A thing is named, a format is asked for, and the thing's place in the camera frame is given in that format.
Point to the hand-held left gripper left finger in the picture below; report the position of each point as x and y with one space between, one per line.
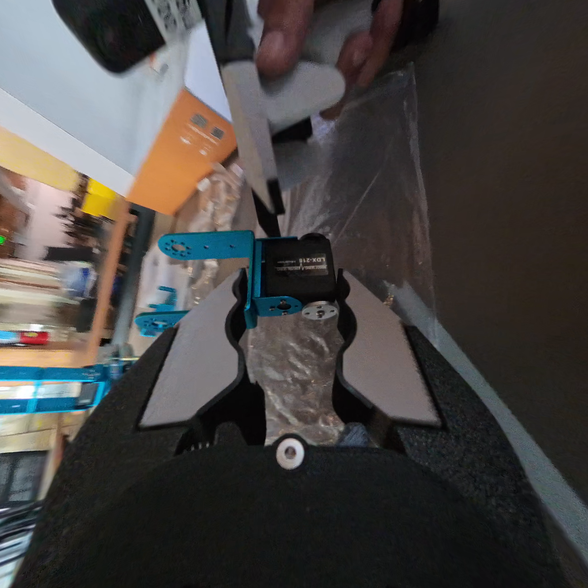
197 358

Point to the large clear plastic bag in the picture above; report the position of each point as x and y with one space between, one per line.
376 193

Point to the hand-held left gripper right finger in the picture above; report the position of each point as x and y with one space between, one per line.
386 363

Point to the blue robot arm base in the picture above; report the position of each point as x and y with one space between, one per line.
50 376

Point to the blue bracket with black servo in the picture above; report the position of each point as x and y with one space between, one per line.
294 271

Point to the person's right hand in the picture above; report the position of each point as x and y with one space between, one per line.
275 46

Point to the orange white cardboard box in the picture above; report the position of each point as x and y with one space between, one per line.
183 151

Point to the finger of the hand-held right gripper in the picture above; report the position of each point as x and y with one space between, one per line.
250 133
297 163

